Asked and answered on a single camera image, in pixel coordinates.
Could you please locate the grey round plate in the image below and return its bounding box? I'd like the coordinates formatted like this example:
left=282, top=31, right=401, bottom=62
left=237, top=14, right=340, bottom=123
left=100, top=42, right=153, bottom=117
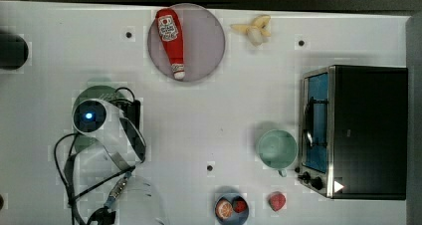
left=147, top=3, right=225, bottom=82

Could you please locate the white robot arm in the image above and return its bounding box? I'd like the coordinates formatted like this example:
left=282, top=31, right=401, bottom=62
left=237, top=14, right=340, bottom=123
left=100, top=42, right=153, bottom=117
left=65, top=99, right=168, bottom=225

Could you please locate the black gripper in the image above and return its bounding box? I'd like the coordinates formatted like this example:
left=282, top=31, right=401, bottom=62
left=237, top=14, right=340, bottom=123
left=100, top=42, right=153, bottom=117
left=120, top=100, right=141, bottom=129

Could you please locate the red toy strawberry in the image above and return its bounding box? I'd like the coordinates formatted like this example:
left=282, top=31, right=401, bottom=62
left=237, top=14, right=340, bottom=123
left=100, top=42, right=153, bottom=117
left=268, top=191, right=286, bottom=212

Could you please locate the small red toy fruit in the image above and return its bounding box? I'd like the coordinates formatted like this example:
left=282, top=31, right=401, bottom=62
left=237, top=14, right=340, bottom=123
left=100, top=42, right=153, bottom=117
left=233, top=200, right=248, bottom=213

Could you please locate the black utensil pot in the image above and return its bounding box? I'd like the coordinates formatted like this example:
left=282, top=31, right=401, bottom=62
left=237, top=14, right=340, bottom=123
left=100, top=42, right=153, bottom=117
left=0, top=33, right=29, bottom=71

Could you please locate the black toaster oven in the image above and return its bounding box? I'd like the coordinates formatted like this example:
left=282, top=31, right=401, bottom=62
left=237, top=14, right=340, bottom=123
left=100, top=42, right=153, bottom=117
left=296, top=65, right=408, bottom=200

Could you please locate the red ketchup bottle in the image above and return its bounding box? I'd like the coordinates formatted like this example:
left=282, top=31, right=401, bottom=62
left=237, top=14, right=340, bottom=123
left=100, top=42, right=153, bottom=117
left=155, top=8, right=185, bottom=81

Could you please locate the green plastic strainer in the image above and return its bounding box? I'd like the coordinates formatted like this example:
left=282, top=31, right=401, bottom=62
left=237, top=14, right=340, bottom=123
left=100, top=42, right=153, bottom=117
left=72, top=78, right=126, bottom=152

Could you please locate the light green mug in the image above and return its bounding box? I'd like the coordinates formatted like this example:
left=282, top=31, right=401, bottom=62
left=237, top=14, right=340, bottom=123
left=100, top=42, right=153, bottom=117
left=256, top=129, right=299, bottom=177

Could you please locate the peeled toy banana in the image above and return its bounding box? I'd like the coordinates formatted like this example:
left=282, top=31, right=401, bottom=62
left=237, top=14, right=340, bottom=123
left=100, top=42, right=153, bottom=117
left=231, top=15, right=271, bottom=47

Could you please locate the toy orange slice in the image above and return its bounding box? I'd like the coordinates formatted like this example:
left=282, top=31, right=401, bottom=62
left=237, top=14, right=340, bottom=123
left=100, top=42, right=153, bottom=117
left=215, top=199, right=233, bottom=220

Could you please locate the small blue bowl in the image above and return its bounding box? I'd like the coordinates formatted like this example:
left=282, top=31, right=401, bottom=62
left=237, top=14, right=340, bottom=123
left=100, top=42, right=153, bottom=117
left=213, top=193, right=249, bottom=225

